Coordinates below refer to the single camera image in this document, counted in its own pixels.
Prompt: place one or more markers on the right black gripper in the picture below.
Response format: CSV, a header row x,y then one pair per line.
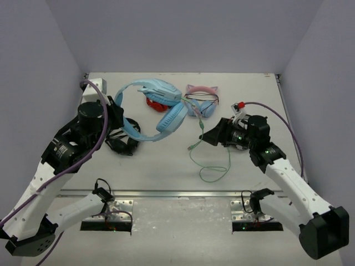
x,y
221,133

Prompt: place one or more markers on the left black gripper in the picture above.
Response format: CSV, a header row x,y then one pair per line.
x,y
117,111

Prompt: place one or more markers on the light blue headphones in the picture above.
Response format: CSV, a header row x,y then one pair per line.
x,y
162,97

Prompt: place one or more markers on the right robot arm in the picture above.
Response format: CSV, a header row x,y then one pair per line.
x,y
320,227

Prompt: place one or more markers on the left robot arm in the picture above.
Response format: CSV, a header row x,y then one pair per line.
x,y
30,229

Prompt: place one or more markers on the black headphones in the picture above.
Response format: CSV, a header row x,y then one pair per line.
x,y
119,142

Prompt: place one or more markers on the pink blue cat-ear headphones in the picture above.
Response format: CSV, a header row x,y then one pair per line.
x,y
202,100

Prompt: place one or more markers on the red headphones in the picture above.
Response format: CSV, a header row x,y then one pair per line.
x,y
156,106

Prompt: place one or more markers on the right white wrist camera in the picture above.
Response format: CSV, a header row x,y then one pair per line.
x,y
239,111

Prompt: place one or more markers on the metal rail bracket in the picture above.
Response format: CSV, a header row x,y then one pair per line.
x,y
239,201

